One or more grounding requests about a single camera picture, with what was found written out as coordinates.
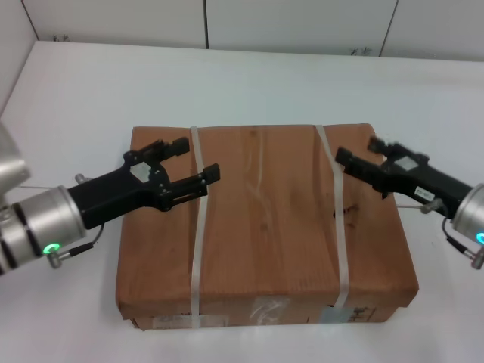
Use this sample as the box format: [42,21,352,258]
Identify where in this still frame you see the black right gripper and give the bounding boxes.
[335,136,474,221]

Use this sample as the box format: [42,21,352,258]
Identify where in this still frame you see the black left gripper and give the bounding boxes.
[68,137,222,231]

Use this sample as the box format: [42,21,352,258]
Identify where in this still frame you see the white plastic packing strap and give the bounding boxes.
[313,123,352,324]
[188,125,209,328]

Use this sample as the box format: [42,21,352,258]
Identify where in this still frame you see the brown cardboard box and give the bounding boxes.
[114,121,420,332]

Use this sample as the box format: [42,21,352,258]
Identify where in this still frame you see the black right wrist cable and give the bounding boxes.
[441,218,484,270]

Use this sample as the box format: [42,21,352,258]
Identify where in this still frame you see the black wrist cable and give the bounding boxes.
[45,223,104,269]
[441,218,484,270]

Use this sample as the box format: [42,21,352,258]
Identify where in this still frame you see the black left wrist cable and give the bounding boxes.
[45,223,104,269]

